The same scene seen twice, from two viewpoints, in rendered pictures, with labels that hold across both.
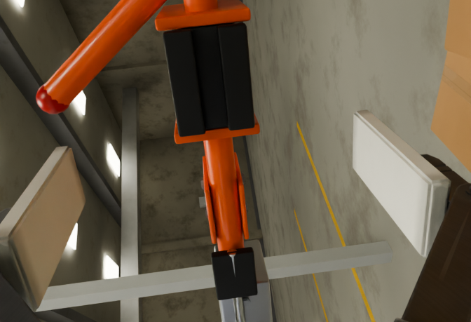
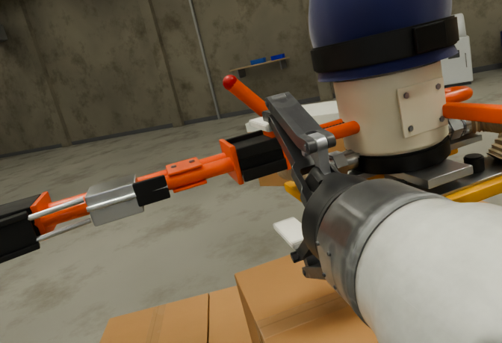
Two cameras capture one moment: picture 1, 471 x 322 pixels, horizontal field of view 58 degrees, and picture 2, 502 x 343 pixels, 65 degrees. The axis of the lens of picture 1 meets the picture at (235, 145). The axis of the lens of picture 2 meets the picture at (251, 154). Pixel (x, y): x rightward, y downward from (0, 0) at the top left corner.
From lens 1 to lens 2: 0.37 m
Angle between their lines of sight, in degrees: 38
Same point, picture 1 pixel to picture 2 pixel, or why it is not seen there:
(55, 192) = not seen: hidden behind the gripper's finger
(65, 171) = not seen: hidden behind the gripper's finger
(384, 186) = (290, 231)
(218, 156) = (221, 167)
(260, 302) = (128, 210)
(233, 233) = (176, 184)
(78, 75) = (246, 96)
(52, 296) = not seen: outside the picture
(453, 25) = (249, 271)
